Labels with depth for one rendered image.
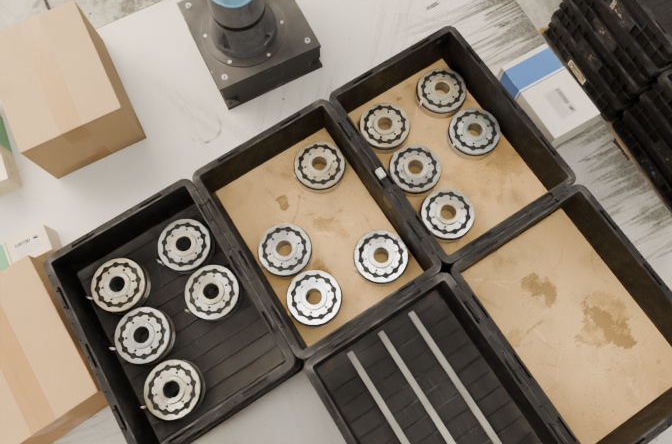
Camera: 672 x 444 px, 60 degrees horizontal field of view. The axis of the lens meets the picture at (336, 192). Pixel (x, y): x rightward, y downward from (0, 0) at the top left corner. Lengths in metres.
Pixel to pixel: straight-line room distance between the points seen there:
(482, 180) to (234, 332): 0.57
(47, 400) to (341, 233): 0.61
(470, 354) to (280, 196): 0.47
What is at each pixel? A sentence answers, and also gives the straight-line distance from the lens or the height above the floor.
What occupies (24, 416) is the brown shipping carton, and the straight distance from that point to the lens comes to 1.23.
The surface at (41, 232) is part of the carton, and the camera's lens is 1.38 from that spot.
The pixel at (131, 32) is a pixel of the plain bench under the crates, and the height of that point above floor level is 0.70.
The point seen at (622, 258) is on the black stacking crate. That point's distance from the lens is 1.18.
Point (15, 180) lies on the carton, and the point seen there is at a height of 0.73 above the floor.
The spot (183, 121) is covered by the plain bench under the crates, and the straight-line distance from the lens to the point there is 1.43.
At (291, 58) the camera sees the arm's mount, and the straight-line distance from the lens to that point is 1.34.
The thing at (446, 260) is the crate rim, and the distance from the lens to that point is 1.05.
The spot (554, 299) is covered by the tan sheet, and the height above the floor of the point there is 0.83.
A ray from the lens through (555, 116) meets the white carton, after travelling 1.35.
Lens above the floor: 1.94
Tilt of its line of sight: 72 degrees down
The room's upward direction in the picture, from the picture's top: 4 degrees counter-clockwise
